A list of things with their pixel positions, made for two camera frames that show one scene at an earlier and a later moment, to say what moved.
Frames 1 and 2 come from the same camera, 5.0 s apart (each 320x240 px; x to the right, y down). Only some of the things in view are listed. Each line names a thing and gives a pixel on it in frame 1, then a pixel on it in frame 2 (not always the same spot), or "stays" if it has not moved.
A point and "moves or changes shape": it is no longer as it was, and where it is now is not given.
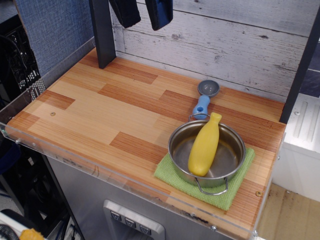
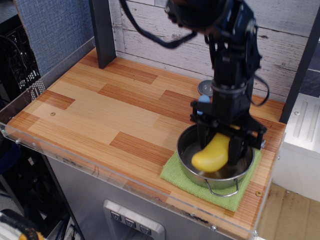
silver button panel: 123,223 stays
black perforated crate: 20,79 stays
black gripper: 161,12 → 229,111
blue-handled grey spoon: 207,88 stays
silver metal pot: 230,154 moves or changes shape
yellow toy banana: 204,149 moves or changes shape
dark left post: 101,25 stays
